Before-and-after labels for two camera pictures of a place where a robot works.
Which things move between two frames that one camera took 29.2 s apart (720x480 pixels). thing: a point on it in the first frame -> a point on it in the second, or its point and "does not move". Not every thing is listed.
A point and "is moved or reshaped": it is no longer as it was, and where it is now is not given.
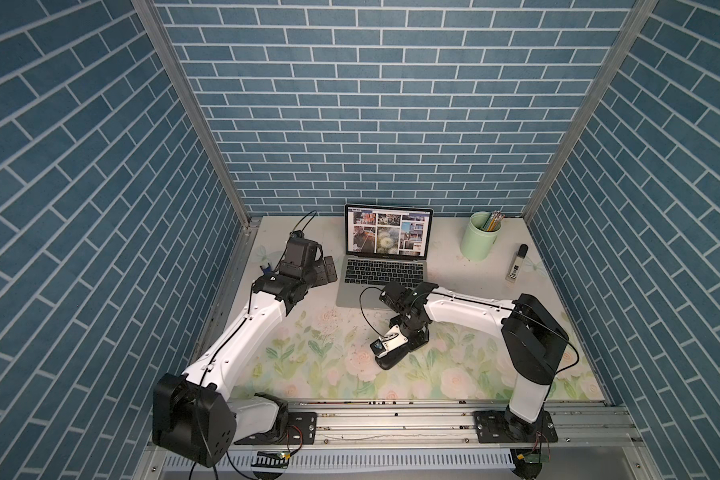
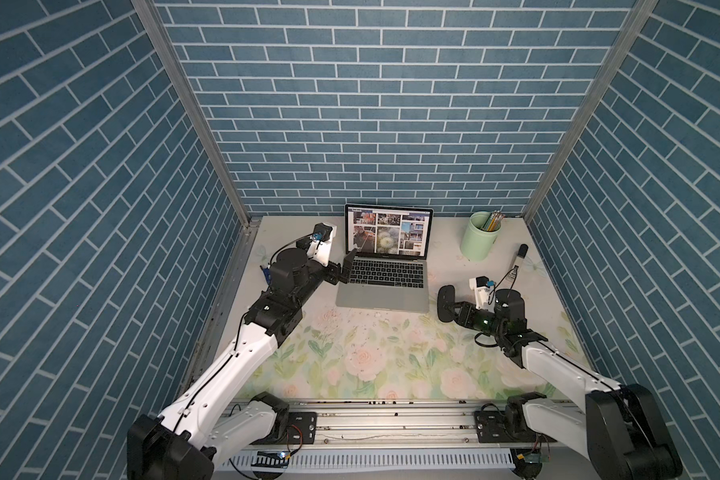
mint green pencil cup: (477, 244) does not move
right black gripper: (416, 341) -> (465, 313)
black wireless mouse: (391, 359) is moved or reshaped
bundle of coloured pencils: (493, 222) does not move
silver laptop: (383, 245) does not move
